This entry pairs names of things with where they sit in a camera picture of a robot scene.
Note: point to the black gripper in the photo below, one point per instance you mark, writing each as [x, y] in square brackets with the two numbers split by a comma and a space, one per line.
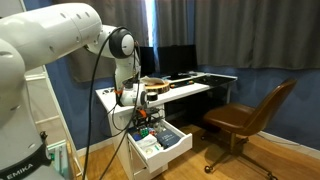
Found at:
[146, 114]

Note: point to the black rubik's cube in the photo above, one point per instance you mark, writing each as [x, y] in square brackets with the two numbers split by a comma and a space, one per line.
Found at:
[144, 132]

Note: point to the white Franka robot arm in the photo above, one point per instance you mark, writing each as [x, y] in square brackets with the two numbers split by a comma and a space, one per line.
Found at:
[50, 33]

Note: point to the small white two-by-two cube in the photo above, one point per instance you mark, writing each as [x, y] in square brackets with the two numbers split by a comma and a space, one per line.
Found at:
[152, 131]

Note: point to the white open drawer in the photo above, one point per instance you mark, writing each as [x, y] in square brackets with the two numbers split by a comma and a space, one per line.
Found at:
[166, 155]

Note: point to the dark blue Berkeley notebook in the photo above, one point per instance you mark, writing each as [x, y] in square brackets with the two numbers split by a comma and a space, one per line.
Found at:
[168, 138]

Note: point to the white Chem Cards booklet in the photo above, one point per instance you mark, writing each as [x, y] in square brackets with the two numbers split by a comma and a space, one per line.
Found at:
[146, 142]

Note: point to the blue ball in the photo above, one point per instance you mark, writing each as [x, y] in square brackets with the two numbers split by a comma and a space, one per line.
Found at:
[136, 136]

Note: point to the green marker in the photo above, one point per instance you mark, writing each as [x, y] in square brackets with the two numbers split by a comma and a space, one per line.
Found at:
[156, 147]

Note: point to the grey tape roll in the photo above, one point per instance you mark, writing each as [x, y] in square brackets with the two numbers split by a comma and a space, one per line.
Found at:
[149, 149]

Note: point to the wooden tambourine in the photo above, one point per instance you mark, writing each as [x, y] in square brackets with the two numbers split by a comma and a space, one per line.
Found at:
[163, 88]

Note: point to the white desk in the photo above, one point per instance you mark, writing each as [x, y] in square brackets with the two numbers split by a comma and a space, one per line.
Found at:
[180, 92]

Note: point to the narrow black monitor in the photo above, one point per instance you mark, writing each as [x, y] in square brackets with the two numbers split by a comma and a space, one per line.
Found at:
[146, 61]

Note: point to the wide black monitor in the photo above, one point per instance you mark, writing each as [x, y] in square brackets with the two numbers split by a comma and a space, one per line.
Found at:
[176, 60]

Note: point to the black desk mat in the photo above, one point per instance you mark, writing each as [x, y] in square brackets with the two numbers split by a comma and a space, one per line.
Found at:
[215, 80]

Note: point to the brown leather chair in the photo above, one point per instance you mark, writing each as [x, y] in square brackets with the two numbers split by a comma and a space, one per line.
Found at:
[230, 116]

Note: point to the white ladder rack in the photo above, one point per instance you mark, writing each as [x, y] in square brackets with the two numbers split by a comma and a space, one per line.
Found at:
[35, 77]

